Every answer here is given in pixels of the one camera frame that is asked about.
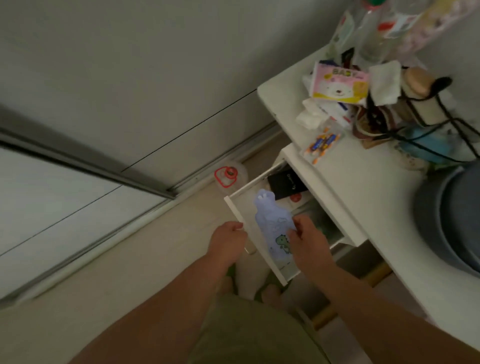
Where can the pink baby wipes pack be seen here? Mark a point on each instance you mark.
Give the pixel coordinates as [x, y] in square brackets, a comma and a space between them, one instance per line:
[339, 87]

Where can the clear plastic bottle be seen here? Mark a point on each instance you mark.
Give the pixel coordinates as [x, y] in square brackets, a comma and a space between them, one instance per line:
[371, 30]

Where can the white drawer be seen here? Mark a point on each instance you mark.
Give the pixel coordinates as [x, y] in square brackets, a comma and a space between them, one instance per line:
[258, 221]

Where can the person's left hand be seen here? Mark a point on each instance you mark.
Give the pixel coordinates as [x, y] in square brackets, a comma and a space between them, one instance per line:
[225, 242]

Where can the person's right foot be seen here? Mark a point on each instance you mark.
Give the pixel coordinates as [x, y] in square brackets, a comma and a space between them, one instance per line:
[270, 294]

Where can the blue face mask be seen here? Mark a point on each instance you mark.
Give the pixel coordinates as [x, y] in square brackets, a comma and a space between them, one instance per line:
[425, 144]

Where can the person's green shorts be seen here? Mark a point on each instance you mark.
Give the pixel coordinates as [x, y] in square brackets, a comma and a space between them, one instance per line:
[251, 330]

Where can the black box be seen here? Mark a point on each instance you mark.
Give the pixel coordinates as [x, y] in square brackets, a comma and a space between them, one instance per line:
[287, 184]

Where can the white desk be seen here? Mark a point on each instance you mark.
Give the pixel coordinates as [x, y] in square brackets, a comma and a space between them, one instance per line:
[375, 187]

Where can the crumpled white tissue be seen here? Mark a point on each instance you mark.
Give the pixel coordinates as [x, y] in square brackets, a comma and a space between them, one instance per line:
[313, 114]

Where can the sliding wardrobe door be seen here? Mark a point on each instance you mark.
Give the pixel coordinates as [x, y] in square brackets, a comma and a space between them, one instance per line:
[101, 150]

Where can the person's left fingers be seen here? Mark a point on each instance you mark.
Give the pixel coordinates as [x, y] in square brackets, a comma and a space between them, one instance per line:
[235, 226]

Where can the person's right forearm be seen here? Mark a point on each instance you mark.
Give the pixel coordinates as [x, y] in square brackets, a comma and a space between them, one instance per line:
[390, 318]

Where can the grey round basin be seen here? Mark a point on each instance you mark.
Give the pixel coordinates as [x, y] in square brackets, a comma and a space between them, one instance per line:
[450, 217]

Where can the person's left forearm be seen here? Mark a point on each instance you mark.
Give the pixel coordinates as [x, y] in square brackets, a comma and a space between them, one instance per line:
[157, 315]

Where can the blue dinosaur print pouch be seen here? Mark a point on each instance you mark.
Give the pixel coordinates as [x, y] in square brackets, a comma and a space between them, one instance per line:
[275, 221]

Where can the white folded tissue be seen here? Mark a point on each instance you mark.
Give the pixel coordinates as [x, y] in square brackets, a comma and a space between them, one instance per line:
[385, 81]

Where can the bag of orange capped tubes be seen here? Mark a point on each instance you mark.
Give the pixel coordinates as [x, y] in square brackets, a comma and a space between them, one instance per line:
[321, 144]

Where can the person's right hand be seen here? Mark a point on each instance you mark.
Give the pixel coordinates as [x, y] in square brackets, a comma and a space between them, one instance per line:
[311, 245]

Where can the clear jar with red lid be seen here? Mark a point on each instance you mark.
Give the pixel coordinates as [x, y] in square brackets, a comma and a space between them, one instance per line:
[229, 175]

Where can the pink patterned pack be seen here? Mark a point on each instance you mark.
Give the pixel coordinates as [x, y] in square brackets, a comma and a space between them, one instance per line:
[431, 22]

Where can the person's right fingers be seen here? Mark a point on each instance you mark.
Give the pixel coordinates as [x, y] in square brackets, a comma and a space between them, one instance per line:
[300, 228]

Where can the beige round container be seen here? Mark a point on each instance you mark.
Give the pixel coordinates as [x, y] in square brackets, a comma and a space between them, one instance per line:
[416, 80]

